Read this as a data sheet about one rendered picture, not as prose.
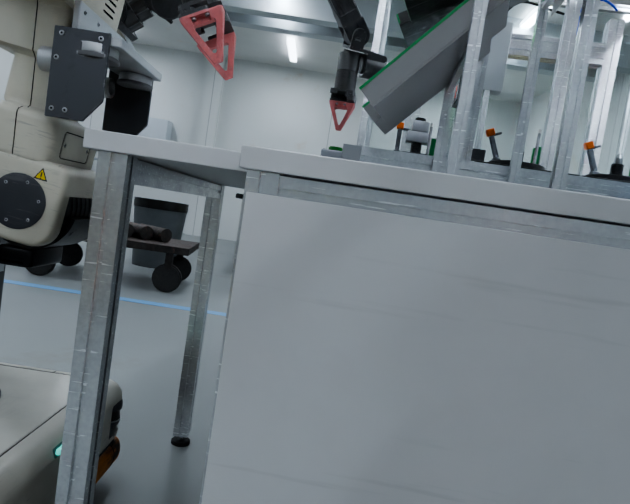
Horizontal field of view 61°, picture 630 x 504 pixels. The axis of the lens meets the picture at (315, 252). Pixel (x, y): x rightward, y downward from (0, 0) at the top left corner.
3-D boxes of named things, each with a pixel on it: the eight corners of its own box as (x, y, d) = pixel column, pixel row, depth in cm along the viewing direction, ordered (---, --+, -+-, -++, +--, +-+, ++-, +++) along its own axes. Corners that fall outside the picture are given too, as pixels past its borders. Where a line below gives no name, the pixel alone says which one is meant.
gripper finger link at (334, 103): (351, 135, 149) (356, 101, 149) (350, 130, 142) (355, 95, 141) (327, 131, 150) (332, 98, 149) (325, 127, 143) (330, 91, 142)
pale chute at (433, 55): (373, 107, 95) (358, 87, 95) (385, 122, 107) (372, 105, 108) (510, -4, 88) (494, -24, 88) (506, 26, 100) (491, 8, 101)
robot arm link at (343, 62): (337, 50, 145) (343, 45, 140) (360, 56, 147) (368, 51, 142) (333, 76, 146) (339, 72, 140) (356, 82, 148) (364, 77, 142)
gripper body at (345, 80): (355, 106, 149) (359, 79, 148) (354, 97, 139) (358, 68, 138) (332, 103, 150) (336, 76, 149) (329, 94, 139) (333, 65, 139)
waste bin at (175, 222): (185, 267, 590) (194, 205, 585) (171, 272, 536) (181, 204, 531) (136, 259, 590) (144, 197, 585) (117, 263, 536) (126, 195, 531)
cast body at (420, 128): (405, 140, 149) (410, 115, 148) (405, 143, 153) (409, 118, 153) (436, 144, 148) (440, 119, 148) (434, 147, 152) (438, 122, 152)
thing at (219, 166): (81, 146, 79) (84, 127, 79) (206, 183, 169) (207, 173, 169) (547, 218, 80) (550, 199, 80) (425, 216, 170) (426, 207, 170)
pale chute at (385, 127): (374, 123, 110) (361, 106, 110) (384, 135, 122) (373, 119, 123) (491, 29, 103) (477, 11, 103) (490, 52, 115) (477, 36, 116)
